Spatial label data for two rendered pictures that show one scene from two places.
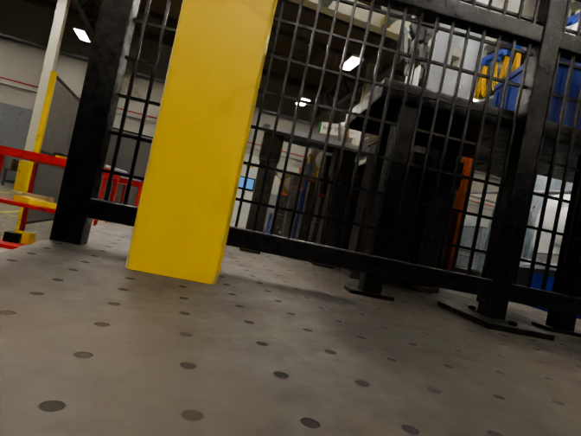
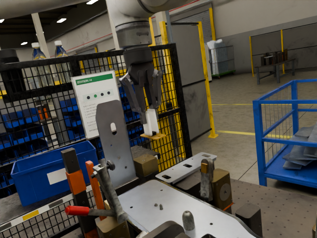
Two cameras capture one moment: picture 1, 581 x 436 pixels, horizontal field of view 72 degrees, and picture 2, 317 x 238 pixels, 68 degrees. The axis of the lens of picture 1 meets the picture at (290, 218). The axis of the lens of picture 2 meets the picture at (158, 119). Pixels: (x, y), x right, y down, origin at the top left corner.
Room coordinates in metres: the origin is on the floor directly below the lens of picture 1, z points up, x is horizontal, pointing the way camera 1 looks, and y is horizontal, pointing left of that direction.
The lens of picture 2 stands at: (1.78, -0.55, 1.44)
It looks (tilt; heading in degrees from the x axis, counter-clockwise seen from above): 13 degrees down; 152
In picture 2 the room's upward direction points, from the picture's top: 10 degrees counter-clockwise
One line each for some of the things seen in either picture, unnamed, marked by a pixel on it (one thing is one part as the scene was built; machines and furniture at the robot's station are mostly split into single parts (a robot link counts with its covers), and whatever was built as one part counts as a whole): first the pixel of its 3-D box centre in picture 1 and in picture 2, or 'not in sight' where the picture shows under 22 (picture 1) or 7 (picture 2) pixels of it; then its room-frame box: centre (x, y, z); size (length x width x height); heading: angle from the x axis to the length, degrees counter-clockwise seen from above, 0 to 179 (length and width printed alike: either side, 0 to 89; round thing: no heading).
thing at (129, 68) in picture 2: (422, 27); (139, 66); (1.19, -0.27, 1.45); 0.08 x 0.07 x 0.09; 98
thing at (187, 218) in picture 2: not in sight; (188, 221); (1.30, -0.26, 1.02); 0.03 x 0.03 x 0.07
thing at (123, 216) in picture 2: not in sight; (122, 216); (1.21, -0.41, 1.06); 0.03 x 0.01 x 0.03; 97
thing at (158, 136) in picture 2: not in sight; (152, 133); (1.19, -0.27, 1.25); 0.08 x 0.04 x 0.01; 8
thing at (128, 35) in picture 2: not in sight; (134, 37); (1.19, -0.27, 1.52); 0.09 x 0.09 x 0.06
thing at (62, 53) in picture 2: not in sight; (62, 62); (0.53, -0.36, 1.53); 0.07 x 0.07 x 0.20
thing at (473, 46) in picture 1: (451, 85); (116, 143); (0.91, -0.30, 1.17); 0.12 x 0.01 x 0.34; 97
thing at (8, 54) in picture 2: not in sight; (12, 71); (0.56, -0.58, 1.52); 0.07 x 0.07 x 0.18
